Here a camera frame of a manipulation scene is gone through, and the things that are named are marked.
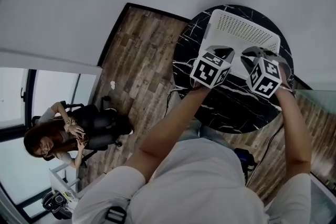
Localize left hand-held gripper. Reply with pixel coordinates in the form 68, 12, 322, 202
190, 46, 236, 89

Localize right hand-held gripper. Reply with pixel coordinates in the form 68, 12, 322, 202
241, 46, 282, 99

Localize white perforated plastic basket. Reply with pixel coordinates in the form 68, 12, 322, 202
201, 9, 281, 80

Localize person's left forearm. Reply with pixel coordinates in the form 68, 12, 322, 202
123, 83, 215, 182

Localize person's right forearm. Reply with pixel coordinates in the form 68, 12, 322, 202
274, 86, 313, 176

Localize black marble round table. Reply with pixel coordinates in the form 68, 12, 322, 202
172, 4, 295, 134

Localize person's light jeans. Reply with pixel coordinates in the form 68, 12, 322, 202
181, 122, 236, 152

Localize black and blue bag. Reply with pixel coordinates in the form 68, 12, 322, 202
233, 148, 257, 187

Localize person's white shirt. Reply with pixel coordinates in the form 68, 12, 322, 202
72, 138, 313, 224

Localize black office chair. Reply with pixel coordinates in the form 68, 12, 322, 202
31, 101, 124, 168

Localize black framed window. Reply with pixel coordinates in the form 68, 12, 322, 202
0, 68, 98, 218

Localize black headset device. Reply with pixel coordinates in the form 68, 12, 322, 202
41, 190, 73, 220

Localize thin black floor cable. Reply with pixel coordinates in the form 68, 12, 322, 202
164, 88, 190, 118

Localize thick black floor cable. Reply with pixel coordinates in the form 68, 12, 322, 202
246, 123, 286, 187

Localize black strap buckle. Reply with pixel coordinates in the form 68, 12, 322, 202
106, 206, 128, 224

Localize white frame rack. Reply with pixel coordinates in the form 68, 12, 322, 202
48, 162, 81, 201

